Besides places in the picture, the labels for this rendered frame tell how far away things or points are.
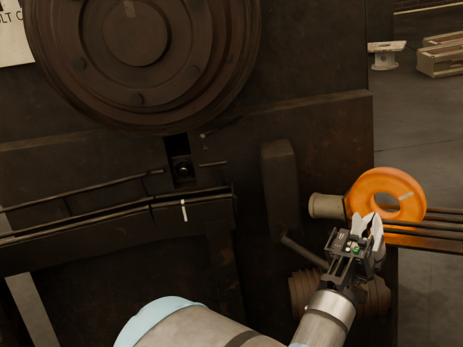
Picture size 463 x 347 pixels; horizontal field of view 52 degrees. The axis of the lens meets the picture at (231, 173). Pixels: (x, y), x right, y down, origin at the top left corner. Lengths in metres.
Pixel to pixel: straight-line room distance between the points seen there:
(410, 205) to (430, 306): 0.89
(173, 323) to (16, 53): 0.86
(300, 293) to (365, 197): 0.26
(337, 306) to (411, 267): 1.24
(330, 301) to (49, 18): 0.73
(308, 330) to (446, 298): 1.16
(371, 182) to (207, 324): 0.60
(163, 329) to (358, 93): 0.83
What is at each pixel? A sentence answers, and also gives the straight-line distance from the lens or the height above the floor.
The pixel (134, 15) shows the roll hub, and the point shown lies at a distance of 0.90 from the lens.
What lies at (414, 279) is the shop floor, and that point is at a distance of 1.96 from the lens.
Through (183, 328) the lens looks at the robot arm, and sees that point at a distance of 0.50.
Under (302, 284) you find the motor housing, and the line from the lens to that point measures 1.10.
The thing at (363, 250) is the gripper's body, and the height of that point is 0.73.
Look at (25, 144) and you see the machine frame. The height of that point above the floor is 0.87.
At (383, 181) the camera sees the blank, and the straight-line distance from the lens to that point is 1.00.
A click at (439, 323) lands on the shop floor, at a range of 1.80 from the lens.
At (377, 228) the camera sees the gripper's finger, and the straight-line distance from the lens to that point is 0.92.
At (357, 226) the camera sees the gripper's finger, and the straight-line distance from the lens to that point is 0.93.
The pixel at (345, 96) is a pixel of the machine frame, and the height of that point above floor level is 0.87.
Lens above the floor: 1.23
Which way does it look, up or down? 26 degrees down
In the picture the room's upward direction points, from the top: 9 degrees counter-clockwise
